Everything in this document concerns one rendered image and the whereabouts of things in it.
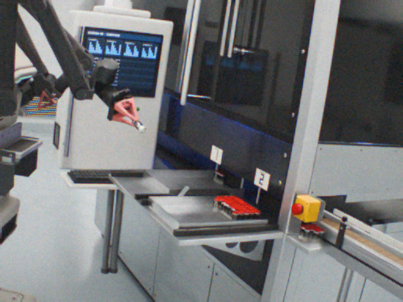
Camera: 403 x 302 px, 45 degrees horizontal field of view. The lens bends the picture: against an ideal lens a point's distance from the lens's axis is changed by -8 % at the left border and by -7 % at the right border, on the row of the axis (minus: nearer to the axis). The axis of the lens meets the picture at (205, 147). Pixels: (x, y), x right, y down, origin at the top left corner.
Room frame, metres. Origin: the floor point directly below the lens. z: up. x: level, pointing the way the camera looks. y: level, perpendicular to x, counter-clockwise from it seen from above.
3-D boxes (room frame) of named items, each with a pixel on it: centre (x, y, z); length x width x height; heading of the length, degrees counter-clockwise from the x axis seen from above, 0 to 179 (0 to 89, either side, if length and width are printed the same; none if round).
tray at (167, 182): (2.09, 0.03, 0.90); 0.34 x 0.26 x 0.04; 120
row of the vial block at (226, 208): (1.78, -0.12, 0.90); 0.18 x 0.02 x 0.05; 29
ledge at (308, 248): (1.65, -0.41, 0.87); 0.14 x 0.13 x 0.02; 120
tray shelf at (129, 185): (1.91, 0.00, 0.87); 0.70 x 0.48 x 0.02; 30
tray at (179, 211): (1.74, -0.04, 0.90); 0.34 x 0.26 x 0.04; 119
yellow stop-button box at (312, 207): (1.64, -0.37, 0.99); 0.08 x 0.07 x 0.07; 120
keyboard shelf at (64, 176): (2.31, 0.43, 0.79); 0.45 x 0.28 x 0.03; 120
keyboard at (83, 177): (2.27, 0.40, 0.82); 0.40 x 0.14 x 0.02; 120
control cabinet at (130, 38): (2.48, 0.50, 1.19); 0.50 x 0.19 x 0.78; 120
